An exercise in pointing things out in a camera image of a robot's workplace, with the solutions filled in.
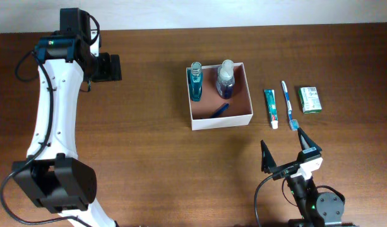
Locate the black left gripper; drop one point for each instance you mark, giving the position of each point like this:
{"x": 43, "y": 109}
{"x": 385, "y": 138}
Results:
{"x": 107, "y": 73}

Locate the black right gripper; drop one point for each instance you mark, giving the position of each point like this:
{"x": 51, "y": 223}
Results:
{"x": 268, "y": 164}

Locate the blue disposable razor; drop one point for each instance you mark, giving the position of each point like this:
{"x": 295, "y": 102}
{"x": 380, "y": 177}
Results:
{"x": 219, "y": 111}

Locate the purple pump soap bottle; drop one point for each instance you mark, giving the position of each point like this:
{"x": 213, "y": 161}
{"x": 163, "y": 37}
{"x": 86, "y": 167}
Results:
{"x": 225, "y": 79}

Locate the blue Listerine mouthwash bottle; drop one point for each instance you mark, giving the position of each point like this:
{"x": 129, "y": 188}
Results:
{"x": 195, "y": 81}

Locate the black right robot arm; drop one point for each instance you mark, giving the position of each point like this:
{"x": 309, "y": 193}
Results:
{"x": 320, "y": 205}

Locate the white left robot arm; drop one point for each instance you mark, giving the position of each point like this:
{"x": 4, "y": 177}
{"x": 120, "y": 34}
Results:
{"x": 51, "y": 175}

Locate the blue white toothbrush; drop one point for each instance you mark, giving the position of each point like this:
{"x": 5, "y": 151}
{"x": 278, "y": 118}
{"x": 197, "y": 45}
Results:
{"x": 294, "y": 125}

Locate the green soap box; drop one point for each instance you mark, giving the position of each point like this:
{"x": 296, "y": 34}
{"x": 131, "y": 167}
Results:
{"x": 310, "y": 100}

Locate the green toothpaste tube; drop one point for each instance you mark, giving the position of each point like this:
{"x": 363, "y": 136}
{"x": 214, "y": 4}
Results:
{"x": 272, "y": 109}

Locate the pink open box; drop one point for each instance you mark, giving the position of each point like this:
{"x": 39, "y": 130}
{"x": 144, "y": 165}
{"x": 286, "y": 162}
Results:
{"x": 213, "y": 111}

